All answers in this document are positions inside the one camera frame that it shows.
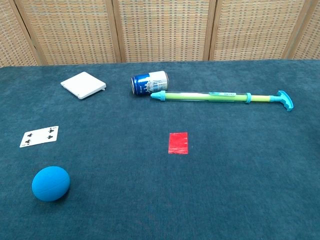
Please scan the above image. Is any blue and white drink can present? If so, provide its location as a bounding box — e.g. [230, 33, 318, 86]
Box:
[130, 70, 170, 96]

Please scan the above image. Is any green and teal water pump toy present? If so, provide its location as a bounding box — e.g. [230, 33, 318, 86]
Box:
[150, 90, 295, 112]

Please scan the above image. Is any teal carpet table cover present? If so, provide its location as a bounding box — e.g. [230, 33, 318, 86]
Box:
[0, 59, 320, 240]

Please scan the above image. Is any white square plastic box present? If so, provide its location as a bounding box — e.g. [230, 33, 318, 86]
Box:
[60, 71, 107, 100]

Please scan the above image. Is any woven rattan folding screen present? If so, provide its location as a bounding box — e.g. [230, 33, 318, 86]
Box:
[0, 0, 320, 68]

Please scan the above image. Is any four of clubs playing card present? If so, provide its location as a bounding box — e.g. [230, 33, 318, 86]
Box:
[19, 125, 60, 149]

